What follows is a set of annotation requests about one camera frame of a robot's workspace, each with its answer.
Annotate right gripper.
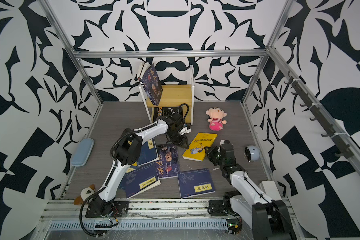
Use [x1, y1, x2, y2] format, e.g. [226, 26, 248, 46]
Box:
[205, 145, 227, 168]

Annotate yellow cartoon book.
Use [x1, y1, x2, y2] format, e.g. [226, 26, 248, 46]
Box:
[182, 133, 218, 162]
[127, 166, 139, 173]

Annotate purple book orange calligraphy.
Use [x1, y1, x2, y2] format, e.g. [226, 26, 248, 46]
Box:
[140, 64, 163, 106]

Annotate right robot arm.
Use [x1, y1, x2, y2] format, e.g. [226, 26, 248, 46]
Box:
[206, 140, 297, 240]

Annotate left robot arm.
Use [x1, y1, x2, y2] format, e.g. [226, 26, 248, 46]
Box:
[79, 103, 191, 238]

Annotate purple book lower centre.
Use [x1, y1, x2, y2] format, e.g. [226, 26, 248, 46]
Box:
[155, 144, 180, 179]

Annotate white round speaker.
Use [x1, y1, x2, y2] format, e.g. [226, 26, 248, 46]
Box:
[245, 145, 260, 162]

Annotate navy book upper left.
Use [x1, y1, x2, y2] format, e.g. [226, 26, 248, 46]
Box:
[136, 138, 159, 167]

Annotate navy book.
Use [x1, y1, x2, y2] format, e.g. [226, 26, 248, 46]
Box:
[177, 168, 216, 199]
[136, 138, 159, 167]
[118, 177, 127, 190]
[122, 164, 161, 199]

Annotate black book yellow spine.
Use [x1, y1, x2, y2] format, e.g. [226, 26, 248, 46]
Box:
[152, 107, 184, 123]

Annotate navy book bottom right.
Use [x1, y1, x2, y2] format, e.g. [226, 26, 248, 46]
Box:
[177, 168, 216, 199]

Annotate pink plush doll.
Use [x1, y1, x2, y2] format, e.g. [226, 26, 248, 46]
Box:
[206, 107, 227, 132]

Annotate wooden white-framed bookshelf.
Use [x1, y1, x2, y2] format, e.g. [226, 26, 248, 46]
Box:
[139, 65, 195, 126]

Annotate navy book bottom centre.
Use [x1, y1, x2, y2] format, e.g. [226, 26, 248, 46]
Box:
[122, 164, 161, 199]

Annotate white box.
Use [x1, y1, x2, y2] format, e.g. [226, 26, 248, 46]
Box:
[258, 181, 282, 201]

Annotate navy book bottom left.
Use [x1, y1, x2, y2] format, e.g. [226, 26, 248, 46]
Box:
[118, 177, 127, 190]

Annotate light blue case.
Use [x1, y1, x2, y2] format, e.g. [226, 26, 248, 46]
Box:
[71, 138, 95, 167]

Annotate brown white plush toy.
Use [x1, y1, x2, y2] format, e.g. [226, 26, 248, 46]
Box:
[74, 184, 96, 205]

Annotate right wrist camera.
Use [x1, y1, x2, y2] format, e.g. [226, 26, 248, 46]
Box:
[220, 140, 231, 146]

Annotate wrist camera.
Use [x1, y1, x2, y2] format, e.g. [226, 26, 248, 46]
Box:
[220, 140, 231, 146]
[179, 125, 192, 135]

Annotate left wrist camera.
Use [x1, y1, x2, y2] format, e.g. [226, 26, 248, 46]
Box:
[179, 125, 192, 135]

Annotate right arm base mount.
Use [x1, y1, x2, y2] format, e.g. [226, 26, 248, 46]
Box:
[207, 200, 237, 217]

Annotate white slotted cable duct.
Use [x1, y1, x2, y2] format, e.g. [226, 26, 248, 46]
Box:
[49, 219, 229, 231]

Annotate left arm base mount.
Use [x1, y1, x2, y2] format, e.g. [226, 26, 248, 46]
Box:
[85, 201, 130, 218]

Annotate grey hook rail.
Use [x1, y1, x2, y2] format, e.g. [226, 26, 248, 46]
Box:
[285, 72, 355, 159]

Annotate aluminium frame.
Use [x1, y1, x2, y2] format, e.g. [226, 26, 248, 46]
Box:
[40, 1, 360, 176]

